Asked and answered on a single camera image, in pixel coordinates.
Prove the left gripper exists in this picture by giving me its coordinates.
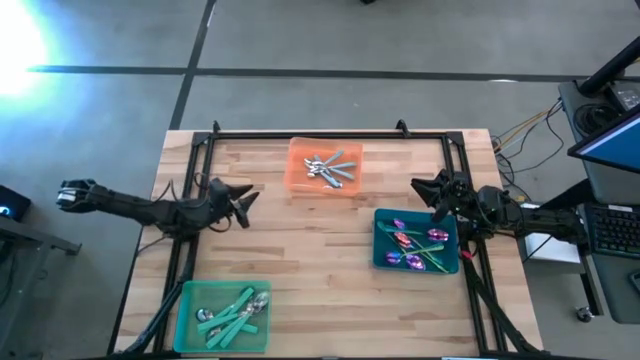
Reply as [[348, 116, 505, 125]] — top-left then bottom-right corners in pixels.
[[206, 176, 262, 231]]

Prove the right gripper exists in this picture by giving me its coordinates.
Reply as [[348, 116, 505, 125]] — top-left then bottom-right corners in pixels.
[[409, 168, 477, 222]]

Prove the grey-blue handled silver spoon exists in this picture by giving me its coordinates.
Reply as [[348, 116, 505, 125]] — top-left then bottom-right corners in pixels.
[[308, 149, 346, 174], [307, 167, 357, 181], [304, 160, 359, 172], [310, 152, 345, 190], [303, 158, 326, 179]]

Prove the blue plastic bin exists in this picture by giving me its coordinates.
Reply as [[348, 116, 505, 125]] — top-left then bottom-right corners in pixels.
[[372, 207, 461, 275]]

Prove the white paper sheet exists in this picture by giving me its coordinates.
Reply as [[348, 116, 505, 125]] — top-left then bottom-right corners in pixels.
[[523, 233, 582, 265]]

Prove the grey computer cart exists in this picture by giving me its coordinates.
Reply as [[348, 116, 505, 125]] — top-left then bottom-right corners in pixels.
[[557, 77, 640, 326]]

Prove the black keyboard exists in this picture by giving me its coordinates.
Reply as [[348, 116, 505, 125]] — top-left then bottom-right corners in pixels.
[[589, 203, 640, 261]]

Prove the grey side table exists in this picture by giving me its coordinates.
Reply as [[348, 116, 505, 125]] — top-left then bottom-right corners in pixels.
[[0, 214, 83, 360]]

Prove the black power adapter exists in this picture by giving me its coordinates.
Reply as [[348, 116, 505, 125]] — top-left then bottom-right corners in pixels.
[[610, 80, 640, 112]]

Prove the black pole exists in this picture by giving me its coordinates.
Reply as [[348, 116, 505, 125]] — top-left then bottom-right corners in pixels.
[[578, 34, 640, 97]]

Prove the black electronic box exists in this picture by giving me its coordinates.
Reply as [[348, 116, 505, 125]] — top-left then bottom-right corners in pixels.
[[0, 183, 32, 223]]

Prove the black aluminium rig frame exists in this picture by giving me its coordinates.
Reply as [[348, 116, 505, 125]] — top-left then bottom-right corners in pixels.
[[107, 119, 546, 360]]

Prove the yellow floor cable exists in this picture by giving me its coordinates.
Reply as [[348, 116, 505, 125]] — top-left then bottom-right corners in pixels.
[[492, 107, 564, 151]]

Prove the coiled black cable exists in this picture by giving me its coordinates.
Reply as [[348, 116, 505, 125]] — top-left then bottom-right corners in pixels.
[[572, 101, 610, 137]]

